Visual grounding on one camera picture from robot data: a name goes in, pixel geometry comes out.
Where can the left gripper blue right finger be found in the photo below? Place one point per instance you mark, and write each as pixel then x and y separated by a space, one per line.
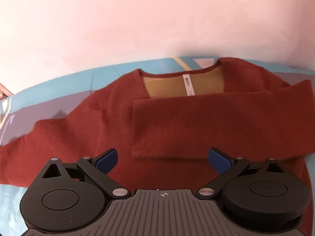
pixel 228 169

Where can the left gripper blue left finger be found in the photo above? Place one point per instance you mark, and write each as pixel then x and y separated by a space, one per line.
pixel 95 171

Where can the dark red knit sweater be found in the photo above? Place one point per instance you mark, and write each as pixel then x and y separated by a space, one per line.
pixel 162 135

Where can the pink curtain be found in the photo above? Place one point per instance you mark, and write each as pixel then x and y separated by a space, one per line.
pixel 4 92

